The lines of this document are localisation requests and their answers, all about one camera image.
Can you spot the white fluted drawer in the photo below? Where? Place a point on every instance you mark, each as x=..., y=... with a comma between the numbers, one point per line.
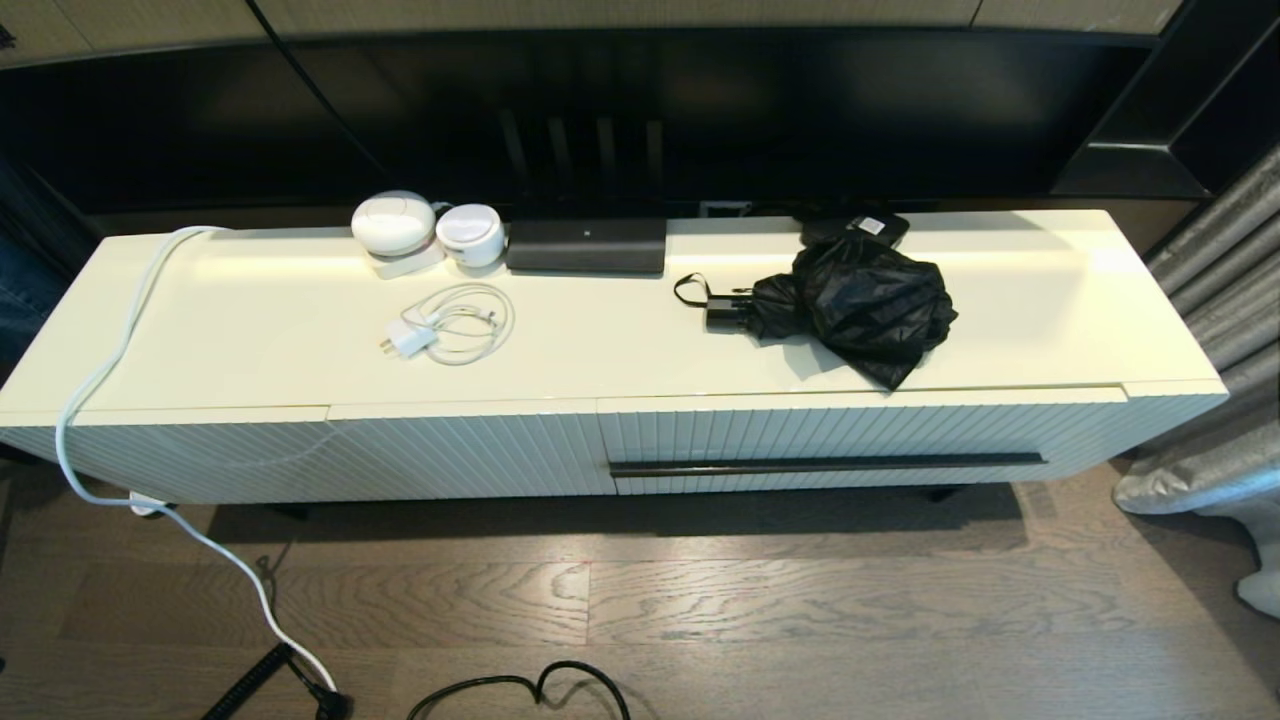
x=800, y=430

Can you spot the black folding umbrella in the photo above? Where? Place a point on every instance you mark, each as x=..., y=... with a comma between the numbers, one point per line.
x=860, y=300

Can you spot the cream TV cabinet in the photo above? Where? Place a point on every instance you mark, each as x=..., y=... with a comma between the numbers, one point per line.
x=250, y=330

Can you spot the black router with antennas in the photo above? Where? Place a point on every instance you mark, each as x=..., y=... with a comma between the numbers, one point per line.
x=585, y=245

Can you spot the white fluted flat cabinet door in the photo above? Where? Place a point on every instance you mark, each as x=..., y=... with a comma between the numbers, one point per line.
x=480, y=450

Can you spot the small white round device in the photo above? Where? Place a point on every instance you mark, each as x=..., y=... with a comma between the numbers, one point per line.
x=470, y=235

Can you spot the black set-top box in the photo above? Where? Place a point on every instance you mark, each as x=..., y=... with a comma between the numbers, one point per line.
x=872, y=224

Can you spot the large white dome device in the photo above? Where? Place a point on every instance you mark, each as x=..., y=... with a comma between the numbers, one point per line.
x=392, y=222

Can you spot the black television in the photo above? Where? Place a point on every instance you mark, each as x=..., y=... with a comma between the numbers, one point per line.
x=800, y=120

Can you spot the white fluted curved cabinet panel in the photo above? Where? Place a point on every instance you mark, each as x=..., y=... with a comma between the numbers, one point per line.
x=180, y=460

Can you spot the grey curtain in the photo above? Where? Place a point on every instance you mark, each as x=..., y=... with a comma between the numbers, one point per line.
x=1230, y=280

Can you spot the white rounded floor object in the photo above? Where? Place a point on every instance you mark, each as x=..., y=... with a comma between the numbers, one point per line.
x=1265, y=595

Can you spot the black wall shelf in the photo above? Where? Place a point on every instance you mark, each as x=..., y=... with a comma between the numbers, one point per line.
x=1200, y=100

